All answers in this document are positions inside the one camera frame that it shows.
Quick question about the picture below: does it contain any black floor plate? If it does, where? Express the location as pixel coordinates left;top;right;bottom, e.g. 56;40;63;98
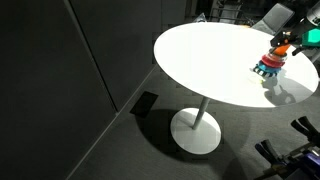
129;91;160;119

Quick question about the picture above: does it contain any metal rack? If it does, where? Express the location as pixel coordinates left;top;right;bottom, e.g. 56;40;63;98
209;0;254;26

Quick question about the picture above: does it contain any grey chair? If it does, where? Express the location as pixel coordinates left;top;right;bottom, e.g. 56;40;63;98
251;2;296;36

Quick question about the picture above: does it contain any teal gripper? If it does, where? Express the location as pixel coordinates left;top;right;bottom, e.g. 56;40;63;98
270;27;320;57

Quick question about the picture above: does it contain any pale triangular object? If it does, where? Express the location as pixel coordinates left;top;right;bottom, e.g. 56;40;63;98
194;12;208;24

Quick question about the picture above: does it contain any orange cone stand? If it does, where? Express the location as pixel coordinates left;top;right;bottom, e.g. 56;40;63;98
269;43;292;57

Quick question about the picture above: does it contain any white table pole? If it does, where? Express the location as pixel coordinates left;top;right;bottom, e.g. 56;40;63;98
191;96;211;131

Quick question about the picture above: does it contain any white round table base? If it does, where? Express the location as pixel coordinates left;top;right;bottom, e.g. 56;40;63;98
170;107;222;156

